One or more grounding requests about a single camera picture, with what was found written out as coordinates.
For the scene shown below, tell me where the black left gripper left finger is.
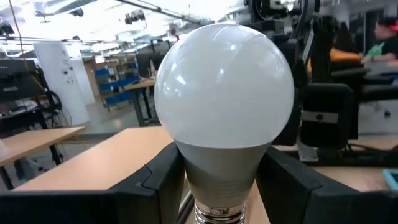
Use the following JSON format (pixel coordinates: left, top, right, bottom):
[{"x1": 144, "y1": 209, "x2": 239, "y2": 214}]
[{"x1": 0, "y1": 142, "x2": 187, "y2": 224}]

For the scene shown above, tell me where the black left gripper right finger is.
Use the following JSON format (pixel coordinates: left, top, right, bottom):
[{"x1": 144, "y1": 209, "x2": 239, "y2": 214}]
[{"x1": 255, "y1": 146, "x2": 398, "y2": 224}]

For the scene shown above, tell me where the white LED lightbulb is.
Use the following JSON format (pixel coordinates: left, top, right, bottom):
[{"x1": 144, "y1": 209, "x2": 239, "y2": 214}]
[{"x1": 154, "y1": 23, "x2": 295, "y2": 224}]

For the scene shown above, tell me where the beige desk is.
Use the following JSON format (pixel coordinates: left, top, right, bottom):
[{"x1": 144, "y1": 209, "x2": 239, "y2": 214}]
[{"x1": 14, "y1": 126, "x2": 175, "y2": 191}]

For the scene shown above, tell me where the light wooden side table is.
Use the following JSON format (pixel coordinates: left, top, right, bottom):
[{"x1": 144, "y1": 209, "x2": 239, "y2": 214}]
[{"x1": 0, "y1": 126, "x2": 85, "y2": 190}]

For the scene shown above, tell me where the shelf with blue bins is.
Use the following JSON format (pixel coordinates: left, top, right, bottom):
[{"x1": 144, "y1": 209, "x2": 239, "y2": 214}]
[{"x1": 93, "y1": 57, "x2": 141, "y2": 111}]

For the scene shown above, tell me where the white building pillar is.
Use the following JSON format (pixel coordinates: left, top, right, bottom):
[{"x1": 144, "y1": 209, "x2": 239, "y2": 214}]
[{"x1": 33, "y1": 42, "x2": 91, "y2": 126}]

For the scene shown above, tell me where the background wooden table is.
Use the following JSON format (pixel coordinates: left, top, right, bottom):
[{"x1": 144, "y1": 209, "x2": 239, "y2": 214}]
[{"x1": 124, "y1": 79, "x2": 156, "y2": 127}]

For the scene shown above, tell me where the black computer monitor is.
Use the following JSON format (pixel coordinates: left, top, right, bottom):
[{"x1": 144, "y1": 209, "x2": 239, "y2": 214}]
[{"x1": 0, "y1": 58, "x2": 47, "y2": 103}]

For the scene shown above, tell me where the person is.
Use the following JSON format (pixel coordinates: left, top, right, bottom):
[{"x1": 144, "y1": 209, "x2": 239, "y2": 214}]
[{"x1": 360, "y1": 17, "x2": 398, "y2": 68}]

